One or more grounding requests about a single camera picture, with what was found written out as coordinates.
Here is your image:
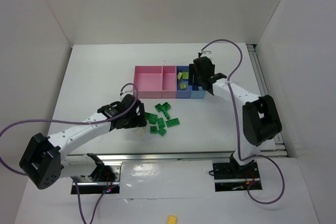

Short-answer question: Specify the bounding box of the lime lego brick small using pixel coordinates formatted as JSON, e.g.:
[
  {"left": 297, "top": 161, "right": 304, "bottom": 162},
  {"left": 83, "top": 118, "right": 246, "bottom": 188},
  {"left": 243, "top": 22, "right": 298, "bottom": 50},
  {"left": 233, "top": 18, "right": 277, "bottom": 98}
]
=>
[{"left": 179, "top": 83, "right": 187, "bottom": 90}]

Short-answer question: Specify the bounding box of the white lego brick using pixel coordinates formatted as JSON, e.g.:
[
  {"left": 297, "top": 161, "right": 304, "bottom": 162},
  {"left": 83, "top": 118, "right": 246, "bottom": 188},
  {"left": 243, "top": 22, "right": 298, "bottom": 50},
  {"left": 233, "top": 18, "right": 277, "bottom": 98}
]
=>
[{"left": 134, "top": 127, "right": 146, "bottom": 137}]

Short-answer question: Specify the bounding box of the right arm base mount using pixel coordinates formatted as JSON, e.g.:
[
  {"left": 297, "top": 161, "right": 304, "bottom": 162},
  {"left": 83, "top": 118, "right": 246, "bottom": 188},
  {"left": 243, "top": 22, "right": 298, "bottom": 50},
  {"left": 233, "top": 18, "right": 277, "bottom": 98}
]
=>
[{"left": 208, "top": 155, "right": 262, "bottom": 192}]

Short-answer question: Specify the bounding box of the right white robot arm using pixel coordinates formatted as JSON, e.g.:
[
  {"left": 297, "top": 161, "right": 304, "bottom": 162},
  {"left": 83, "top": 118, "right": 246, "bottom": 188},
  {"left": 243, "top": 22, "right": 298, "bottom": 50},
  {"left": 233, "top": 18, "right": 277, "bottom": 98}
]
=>
[{"left": 189, "top": 57, "right": 282, "bottom": 166}]

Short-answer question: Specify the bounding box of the aluminium rail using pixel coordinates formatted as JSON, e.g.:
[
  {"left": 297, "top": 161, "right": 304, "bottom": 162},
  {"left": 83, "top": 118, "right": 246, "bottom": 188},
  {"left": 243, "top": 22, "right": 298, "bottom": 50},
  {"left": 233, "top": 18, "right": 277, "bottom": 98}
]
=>
[
  {"left": 65, "top": 151, "right": 237, "bottom": 162},
  {"left": 246, "top": 44, "right": 288, "bottom": 157}
]

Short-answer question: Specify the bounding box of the aluminium rail front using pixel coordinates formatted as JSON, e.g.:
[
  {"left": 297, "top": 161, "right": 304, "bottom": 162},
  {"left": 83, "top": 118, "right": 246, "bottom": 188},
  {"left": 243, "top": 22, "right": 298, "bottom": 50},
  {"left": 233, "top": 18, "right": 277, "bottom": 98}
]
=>
[{"left": 65, "top": 151, "right": 237, "bottom": 162}]

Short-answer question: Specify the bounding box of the large pink bin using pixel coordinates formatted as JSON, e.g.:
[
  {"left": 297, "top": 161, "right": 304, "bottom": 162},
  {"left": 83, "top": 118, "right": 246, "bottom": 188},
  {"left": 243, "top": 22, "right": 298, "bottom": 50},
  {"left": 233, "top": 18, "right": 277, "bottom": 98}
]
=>
[{"left": 133, "top": 66, "right": 163, "bottom": 99}]

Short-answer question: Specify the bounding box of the small pink bin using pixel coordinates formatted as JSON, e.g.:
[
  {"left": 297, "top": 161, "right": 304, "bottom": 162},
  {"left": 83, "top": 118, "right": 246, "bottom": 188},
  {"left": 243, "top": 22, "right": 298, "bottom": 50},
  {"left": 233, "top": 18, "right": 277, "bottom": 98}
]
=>
[{"left": 162, "top": 66, "right": 177, "bottom": 99}]

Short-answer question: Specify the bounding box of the green lego long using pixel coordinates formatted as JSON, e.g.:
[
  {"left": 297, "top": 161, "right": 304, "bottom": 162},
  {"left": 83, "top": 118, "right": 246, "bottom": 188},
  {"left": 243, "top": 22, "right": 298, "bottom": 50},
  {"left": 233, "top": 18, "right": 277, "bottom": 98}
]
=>
[
  {"left": 166, "top": 118, "right": 180, "bottom": 127},
  {"left": 161, "top": 106, "right": 170, "bottom": 120},
  {"left": 145, "top": 112, "right": 158, "bottom": 121}
]

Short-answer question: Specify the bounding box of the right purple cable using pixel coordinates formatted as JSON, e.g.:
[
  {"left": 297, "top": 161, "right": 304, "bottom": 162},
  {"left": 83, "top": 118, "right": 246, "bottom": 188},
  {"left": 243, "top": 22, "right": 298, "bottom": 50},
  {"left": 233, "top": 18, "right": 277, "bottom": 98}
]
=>
[{"left": 201, "top": 39, "right": 285, "bottom": 204}]

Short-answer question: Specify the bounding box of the lime lego brick front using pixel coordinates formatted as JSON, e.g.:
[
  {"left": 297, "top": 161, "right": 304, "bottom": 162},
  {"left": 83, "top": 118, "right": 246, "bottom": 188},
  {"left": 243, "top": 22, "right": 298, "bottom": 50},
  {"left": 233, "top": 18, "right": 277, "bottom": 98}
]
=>
[{"left": 182, "top": 71, "right": 189, "bottom": 80}]

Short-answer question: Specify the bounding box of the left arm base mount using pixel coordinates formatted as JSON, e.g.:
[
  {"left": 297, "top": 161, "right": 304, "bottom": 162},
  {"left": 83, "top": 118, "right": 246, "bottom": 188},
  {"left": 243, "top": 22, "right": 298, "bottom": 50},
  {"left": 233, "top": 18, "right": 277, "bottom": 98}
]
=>
[{"left": 75, "top": 153, "right": 121, "bottom": 195}]

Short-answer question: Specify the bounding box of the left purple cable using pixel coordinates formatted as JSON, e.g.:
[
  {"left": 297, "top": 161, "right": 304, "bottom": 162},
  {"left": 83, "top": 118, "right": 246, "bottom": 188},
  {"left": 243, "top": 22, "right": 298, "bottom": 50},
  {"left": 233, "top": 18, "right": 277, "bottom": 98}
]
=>
[{"left": 0, "top": 83, "right": 139, "bottom": 224}]

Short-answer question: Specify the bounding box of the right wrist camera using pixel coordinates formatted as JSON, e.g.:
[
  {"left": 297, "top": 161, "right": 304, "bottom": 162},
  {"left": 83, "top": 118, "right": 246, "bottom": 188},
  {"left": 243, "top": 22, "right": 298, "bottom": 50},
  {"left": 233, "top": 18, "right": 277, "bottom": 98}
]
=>
[{"left": 198, "top": 50, "right": 213, "bottom": 60}]

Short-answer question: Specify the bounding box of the purple cable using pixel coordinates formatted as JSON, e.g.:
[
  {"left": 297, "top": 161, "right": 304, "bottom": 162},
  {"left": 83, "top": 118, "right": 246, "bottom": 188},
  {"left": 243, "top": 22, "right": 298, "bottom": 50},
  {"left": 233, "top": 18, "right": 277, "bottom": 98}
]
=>
[
  {"left": 201, "top": 39, "right": 285, "bottom": 204},
  {"left": 0, "top": 83, "right": 139, "bottom": 224}
]

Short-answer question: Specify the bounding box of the aluminium rail right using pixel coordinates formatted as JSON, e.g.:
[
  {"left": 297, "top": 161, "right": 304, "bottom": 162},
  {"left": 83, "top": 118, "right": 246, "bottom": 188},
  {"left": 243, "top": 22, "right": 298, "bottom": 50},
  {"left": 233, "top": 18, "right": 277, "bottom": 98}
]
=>
[{"left": 246, "top": 44, "right": 288, "bottom": 157}]

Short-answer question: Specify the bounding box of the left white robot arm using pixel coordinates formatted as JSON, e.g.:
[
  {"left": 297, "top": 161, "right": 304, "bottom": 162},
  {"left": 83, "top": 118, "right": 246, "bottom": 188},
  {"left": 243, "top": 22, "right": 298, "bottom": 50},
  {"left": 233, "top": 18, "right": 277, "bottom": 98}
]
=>
[{"left": 19, "top": 94, "right": 147, "bottom": 190}]

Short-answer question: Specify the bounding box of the yellow lego brick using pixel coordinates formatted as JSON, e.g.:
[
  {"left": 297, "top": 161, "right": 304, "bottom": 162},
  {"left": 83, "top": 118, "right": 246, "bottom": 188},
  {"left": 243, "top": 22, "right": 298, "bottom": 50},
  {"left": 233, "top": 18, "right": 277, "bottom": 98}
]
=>
[{"left": 167, "top": 215, "right": 177, "bottom": 224}]

